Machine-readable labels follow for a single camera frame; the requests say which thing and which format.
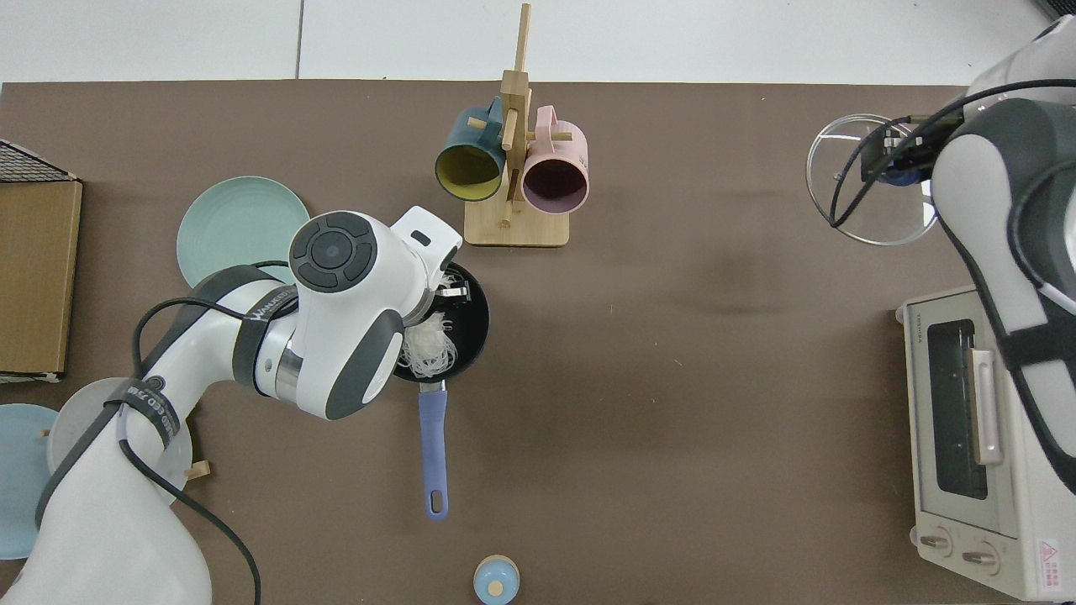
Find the pink mug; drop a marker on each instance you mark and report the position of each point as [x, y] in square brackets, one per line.
[555, 185]

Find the dark teal mug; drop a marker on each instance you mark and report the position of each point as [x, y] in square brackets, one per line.
[466, 172]

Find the wooden cup stand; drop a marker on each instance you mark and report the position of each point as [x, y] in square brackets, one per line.
[517, 231]

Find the grey round plate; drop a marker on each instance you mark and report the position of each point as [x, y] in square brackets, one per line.
[71, 437]

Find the brown table cloth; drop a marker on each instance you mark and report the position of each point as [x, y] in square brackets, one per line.
[672, 378]

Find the white vermicelli bundle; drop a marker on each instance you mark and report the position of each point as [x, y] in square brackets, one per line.
[429, 349]

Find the light blue round plate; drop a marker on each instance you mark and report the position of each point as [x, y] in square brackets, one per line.
[21, 496]

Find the wooden plate rack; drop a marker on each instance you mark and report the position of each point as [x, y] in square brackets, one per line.
[197, 470]

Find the small blue round thing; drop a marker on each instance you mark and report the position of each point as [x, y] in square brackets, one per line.
[487, 580]

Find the glass lid with blue knob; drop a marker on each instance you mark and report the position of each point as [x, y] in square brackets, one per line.
[883, 214]

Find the black striped object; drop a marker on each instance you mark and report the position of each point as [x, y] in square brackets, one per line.
[1066, 5]

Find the pale toaster oven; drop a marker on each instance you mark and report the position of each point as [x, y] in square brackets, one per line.
[958, 517]

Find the green round plate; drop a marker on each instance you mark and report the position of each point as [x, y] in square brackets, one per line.
[235, 227]

